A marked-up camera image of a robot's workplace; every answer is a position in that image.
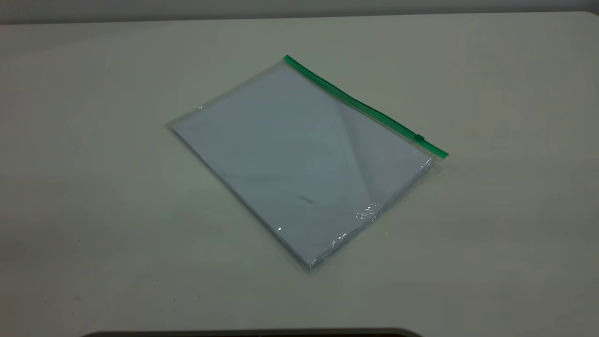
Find clear zip bag green zipper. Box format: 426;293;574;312
166;55;450;274

